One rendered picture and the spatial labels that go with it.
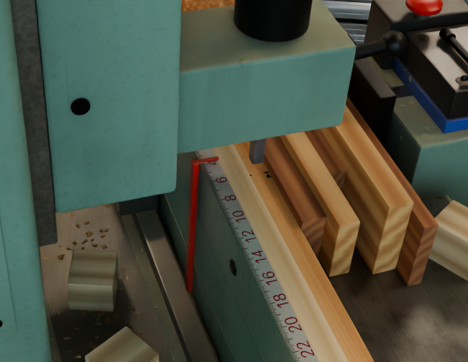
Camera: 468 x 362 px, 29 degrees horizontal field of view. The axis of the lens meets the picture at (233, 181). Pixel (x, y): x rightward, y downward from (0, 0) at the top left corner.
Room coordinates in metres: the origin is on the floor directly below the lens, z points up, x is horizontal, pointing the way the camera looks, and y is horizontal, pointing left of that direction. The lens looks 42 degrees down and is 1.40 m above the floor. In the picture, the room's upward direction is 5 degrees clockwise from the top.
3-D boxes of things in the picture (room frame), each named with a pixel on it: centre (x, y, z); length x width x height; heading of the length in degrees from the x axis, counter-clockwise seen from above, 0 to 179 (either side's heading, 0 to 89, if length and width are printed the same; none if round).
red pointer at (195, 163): (0.51, 0.02, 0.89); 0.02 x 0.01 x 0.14; 113
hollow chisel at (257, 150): (0.52, -0.02, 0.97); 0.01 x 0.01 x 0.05; 23
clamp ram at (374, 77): (0.61, -0.12, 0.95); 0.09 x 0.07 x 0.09; 23
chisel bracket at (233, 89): (0.52, 0.00, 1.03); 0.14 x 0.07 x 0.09; 113
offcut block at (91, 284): (0.50, 0.11, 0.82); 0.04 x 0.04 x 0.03; 3
